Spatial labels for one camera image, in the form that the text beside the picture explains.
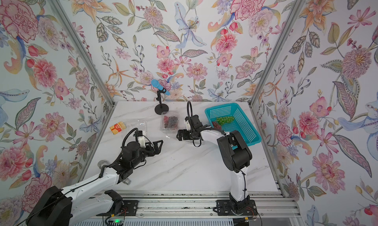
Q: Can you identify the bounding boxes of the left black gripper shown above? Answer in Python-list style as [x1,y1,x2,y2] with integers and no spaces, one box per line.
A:
[131,139,163,168]

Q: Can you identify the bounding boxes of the clear clamshell container front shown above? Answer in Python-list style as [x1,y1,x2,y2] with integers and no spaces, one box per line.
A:
[160,111,180,133]

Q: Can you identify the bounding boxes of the clear clamshell container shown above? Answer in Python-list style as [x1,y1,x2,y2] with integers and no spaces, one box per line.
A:
[160,111,180,133]
[122,119,147,138]

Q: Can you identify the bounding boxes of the red grape bunch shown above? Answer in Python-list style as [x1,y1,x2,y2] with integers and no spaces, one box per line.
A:
[163,116,170,128]
[212,121,222,130]

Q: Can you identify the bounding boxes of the teal plastic mesh basket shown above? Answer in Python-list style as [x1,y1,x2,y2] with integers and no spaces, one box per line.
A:
[205,103,261,146]

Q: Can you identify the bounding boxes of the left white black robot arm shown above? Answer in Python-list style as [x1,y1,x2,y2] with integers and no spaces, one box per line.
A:
[25,128,163,226]

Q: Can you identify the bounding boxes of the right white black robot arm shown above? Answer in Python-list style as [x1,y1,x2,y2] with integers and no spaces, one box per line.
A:
[176,115,258,217]

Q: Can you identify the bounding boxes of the clear clamshell container back left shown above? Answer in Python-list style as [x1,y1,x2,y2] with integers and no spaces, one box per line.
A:
[122,119,147,138]

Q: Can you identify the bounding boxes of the blue microphone on black stand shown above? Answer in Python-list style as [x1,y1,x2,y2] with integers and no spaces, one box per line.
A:
[151,79,170,115]

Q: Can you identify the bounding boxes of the orange yellow snack packet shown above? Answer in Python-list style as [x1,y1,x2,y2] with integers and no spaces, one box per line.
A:
[110,122,127,135]

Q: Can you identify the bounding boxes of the green grape bunch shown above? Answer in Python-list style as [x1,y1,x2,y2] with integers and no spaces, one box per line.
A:
[216,116,235,126]

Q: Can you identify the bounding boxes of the grey metal cylinder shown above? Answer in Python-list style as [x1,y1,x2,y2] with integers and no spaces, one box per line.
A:
[97,160,133,186]

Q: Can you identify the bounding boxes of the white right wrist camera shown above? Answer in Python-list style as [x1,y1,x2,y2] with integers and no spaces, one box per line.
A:
[185,121,191,131]

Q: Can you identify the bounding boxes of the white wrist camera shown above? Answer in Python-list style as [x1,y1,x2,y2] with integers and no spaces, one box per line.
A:
[185,121,191,131]
[137,135,146,148]

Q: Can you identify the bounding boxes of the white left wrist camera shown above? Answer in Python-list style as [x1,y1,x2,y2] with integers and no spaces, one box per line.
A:
[137,135,146,148]

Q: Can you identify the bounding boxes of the aluminium rail base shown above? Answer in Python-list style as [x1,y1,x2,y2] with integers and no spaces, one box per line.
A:
[117,190,305,226]

